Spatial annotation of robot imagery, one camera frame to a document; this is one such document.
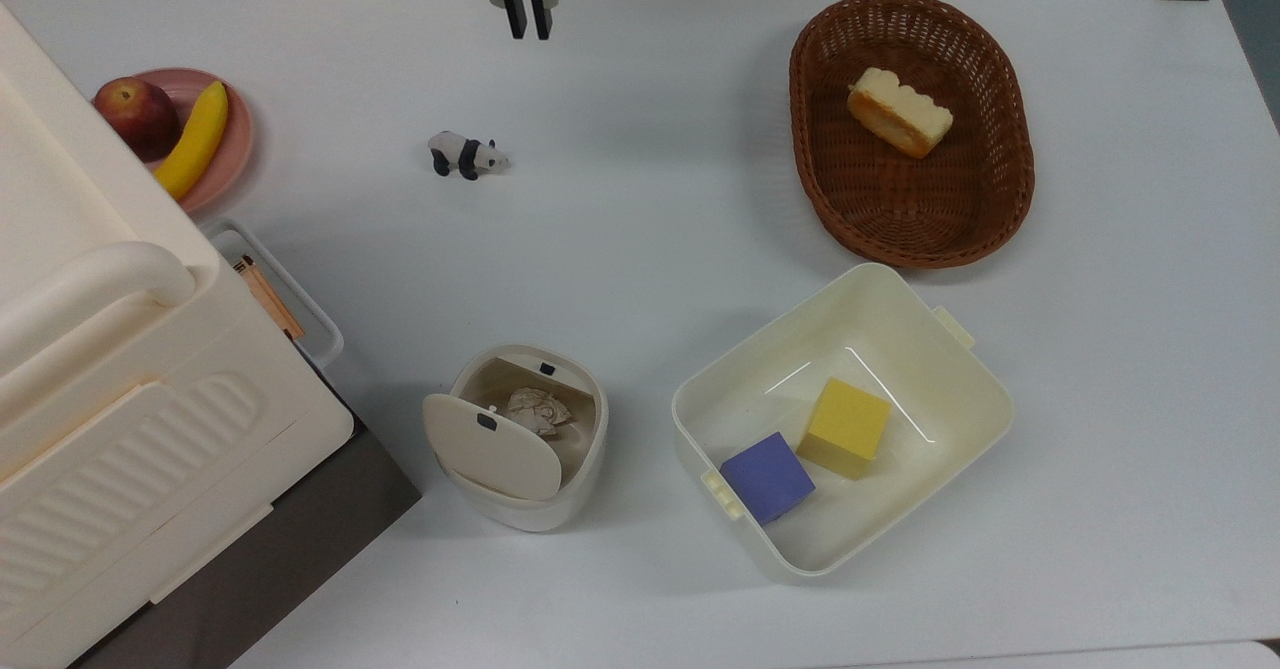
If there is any cream trash can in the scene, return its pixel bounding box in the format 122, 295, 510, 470
436, 345, 610, 533

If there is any pink plate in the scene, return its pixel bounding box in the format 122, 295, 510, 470
92, 68, 255, 215

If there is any yellow bread slice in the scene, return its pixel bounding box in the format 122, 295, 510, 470
847, 67, 954, 160

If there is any yellow cube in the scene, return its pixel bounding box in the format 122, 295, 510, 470
796, 378, 892, 481

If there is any cream trash can lid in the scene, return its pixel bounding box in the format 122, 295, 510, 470
422, 393, 564, 502

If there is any red apple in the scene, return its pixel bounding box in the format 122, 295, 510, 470
93, 77, 183, 161

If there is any dark grey mat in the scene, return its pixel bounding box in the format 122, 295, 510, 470
70, 349, 422, 669

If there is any white open tray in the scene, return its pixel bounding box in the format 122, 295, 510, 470
199, 217, 346, 370

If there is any brown wicker basket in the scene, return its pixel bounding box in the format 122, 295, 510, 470
789, 0, 1036, 270

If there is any large cream storage box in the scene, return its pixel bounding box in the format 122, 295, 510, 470
0, 4, 355, 669

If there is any crumpled paper ball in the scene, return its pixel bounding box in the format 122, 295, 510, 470
503, 387, 575, 439

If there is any yellow banana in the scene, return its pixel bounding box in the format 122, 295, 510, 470
154, 81, 230, 201

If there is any brown pencil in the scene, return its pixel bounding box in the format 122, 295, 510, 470
232, 254, 306, 342

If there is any purple cube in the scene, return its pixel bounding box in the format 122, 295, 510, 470
720, 432, 817, 526

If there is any panda toy figure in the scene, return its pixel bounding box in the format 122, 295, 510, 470
428, 131, 511, 182

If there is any cream plastic bin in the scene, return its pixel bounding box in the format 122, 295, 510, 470
671, 262, 1015, 580

